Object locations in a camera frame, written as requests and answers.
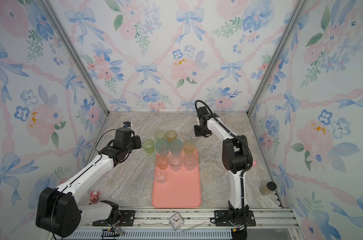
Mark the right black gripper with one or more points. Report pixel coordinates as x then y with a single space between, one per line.
197 133

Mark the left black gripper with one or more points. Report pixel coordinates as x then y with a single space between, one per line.
137 139

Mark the clear textured cup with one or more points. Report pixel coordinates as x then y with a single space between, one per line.
192 136

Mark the clear frosted cup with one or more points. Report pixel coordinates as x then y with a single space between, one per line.
183 137

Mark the yellow green cup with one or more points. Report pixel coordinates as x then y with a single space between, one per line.
189 147

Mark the bright green glass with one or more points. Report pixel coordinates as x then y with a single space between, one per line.
148 146

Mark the teal textured cup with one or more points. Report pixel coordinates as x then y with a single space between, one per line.
176 147
162 147

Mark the clear pinkish cup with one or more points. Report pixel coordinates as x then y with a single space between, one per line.
190 162

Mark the clear glass column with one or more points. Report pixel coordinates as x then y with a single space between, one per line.
175 162

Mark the pink tinted glass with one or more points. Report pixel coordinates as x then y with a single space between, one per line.
162 162

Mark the small clear glass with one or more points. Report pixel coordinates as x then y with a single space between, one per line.
161 177

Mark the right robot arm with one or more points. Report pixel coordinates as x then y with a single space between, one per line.
236 157

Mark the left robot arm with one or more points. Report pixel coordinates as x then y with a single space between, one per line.
58 210

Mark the pink rectangular tray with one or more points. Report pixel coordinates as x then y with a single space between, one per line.
181 191

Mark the amber yellow cup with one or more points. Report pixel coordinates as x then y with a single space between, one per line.
171 135

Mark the light green textured cup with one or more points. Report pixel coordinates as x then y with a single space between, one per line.
159 134

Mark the pink bear figurine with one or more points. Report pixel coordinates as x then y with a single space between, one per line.
94 197

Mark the small jar dark lid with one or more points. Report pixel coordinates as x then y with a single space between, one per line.
268 188

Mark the small white clock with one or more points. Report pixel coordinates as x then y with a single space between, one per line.
176 221

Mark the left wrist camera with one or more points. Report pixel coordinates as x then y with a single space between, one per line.
127 124

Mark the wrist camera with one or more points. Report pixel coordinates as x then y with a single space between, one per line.
127 124
204 114

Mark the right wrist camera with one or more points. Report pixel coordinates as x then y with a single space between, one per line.
204 114

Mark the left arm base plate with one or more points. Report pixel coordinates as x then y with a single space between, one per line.
121 218

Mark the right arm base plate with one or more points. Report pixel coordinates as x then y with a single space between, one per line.
234 218

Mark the aluminium front rail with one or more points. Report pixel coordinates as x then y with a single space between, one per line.
193 224

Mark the left corner aluminium post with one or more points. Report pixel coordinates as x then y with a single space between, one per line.
70 48

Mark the corner aluminium post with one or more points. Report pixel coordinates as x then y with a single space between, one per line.
280 48
70 48

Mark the right corner aluminium post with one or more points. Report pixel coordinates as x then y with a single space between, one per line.
280 48

